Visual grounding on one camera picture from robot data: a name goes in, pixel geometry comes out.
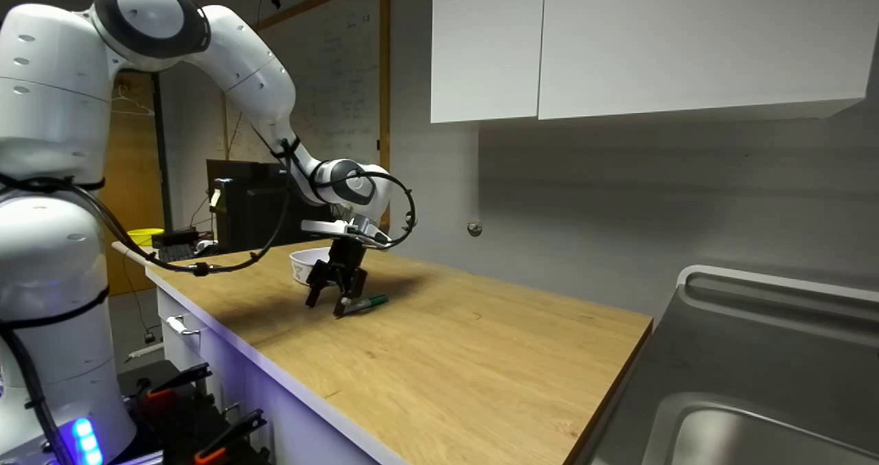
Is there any white drawer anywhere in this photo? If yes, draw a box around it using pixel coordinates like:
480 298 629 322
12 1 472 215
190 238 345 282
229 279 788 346
156 288 227 411

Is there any black keyboard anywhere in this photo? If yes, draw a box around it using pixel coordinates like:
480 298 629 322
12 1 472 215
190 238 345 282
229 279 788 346
156 242 198 264

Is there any wire clothes hanger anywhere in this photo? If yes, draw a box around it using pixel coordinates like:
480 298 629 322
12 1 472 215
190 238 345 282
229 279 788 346
111 84 157 118

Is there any stainless steel sink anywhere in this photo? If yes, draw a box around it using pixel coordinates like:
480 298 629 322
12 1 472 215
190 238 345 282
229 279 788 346
589 264 879 465

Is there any whiteboard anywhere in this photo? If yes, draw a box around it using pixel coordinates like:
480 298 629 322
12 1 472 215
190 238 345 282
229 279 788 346
221 0 392 232

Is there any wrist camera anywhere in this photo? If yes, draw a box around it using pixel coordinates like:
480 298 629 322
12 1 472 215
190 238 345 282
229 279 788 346
301 219 391 247

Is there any narrow white cabinet door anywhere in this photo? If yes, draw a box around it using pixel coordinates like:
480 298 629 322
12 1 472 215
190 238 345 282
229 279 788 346
431 0 547 124

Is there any wide white cabinet door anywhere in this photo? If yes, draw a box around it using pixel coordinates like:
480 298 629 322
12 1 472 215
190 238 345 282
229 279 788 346
538 0 869 121

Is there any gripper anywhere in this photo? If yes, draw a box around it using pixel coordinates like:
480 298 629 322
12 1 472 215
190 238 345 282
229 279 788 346
305 237 369 317

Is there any black monitor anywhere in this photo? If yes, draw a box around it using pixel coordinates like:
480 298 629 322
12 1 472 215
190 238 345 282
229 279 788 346
205 159 337 254

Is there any yellow bin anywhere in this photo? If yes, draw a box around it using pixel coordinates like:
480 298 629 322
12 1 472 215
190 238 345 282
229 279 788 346
126 227 166 249

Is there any white bowl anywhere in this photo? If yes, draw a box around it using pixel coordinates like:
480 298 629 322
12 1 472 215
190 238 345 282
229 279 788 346
289 247 335 286

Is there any green marker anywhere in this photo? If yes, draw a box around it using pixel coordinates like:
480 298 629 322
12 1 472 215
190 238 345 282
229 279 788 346
341 294 390 315

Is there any wooden door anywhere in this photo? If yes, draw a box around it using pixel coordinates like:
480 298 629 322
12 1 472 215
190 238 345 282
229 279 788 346
102 69 168 297

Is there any white wall cabinet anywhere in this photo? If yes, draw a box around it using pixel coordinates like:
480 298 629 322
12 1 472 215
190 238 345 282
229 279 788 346
430 0 879 124

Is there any black and orange clamp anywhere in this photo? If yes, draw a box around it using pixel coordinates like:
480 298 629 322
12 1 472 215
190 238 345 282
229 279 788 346
135 363 212 412
193 409 268 465

